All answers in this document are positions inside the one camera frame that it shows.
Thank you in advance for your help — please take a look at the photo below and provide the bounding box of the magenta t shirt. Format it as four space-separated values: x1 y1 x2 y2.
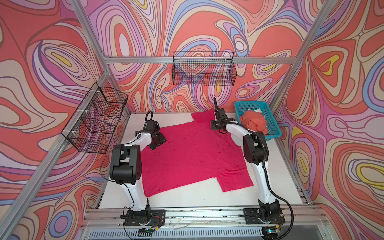
141 110 253 197

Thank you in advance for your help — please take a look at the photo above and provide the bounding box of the teal plastic basket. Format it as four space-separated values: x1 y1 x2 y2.
234 101 282 141

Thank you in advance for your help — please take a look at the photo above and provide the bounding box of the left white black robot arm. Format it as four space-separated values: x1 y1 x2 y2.
109 120 166 229

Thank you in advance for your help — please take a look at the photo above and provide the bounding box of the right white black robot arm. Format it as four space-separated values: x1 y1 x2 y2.
211 107 285 225

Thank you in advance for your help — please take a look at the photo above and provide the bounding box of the coral orange t shirt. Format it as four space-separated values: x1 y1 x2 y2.
240 110 269 135

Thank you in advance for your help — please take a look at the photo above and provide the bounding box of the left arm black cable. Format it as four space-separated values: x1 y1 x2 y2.
99 110 154 240

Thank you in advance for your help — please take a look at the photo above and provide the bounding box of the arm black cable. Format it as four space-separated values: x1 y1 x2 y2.
99 110 154 240
212 96 295 240

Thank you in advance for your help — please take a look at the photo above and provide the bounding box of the left black wire basket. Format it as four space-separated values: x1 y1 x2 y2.
61 83 128 154

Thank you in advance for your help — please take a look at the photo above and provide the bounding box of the black wire basket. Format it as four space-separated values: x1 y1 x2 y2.
172 51 238 87
61 83 128 154

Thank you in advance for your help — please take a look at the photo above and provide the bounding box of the back black wire basket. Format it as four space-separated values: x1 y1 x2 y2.
172 51 238 87

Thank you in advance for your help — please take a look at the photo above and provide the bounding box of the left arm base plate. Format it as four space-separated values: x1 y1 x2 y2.
122 210 166 228

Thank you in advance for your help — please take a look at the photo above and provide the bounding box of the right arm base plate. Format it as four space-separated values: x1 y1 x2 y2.
240 208 286 225

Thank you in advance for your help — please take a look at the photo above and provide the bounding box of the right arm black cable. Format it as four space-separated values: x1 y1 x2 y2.
212 96 295 240

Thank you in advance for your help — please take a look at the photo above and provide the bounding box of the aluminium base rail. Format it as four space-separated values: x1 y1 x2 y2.
78 205 337 240

